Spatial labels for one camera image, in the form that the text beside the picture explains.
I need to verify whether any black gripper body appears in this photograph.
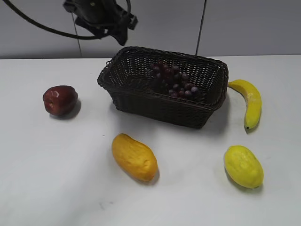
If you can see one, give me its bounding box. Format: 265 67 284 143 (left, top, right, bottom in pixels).
63 0 138 38

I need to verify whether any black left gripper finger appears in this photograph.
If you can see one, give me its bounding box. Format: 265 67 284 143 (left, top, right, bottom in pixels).
112 27 128 46

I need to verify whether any purple grape bunch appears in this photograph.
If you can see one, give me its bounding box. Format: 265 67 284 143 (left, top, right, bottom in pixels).
150 61 199 99

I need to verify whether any black wicker basket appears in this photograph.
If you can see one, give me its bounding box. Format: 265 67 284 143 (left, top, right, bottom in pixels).
97 47 229 129

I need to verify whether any red apple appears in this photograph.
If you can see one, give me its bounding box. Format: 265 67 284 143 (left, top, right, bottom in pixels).
43 85 78 116

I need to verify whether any orange mango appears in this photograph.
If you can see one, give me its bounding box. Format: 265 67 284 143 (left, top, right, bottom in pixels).
111 133 158 182

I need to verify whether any yellow banana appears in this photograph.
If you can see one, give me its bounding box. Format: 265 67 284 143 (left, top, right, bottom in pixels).
228 80 262 130

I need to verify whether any yellow mango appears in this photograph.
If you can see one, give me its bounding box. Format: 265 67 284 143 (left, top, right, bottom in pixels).
224 145 264 189

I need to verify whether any black cable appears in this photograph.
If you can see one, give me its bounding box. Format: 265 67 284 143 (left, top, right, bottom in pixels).
3 0 131 40

